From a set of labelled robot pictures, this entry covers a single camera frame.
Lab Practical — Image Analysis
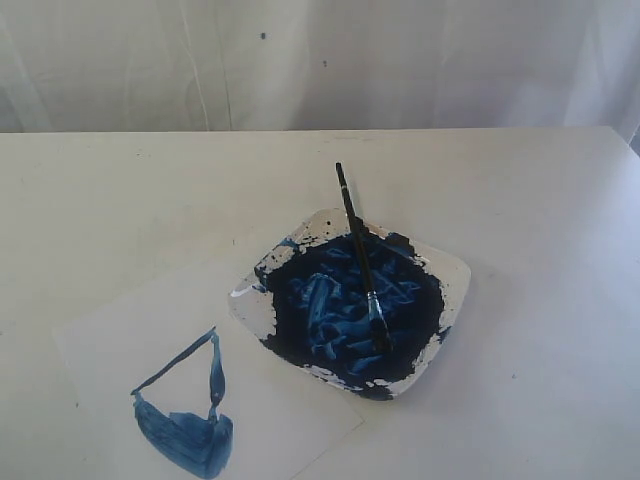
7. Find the clear plate with blue paint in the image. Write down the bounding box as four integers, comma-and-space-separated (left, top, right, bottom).
229, 209, 471, 401

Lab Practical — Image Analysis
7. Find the black paintbrush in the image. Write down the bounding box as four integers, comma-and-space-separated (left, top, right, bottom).
335, 162, 392, 352

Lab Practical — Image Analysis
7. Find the white paper sheet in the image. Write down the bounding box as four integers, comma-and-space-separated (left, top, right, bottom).
51, 260, 366, 480

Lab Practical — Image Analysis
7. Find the white backdrop cloth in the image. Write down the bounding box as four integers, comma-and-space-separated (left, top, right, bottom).
1, 1, 639, 138

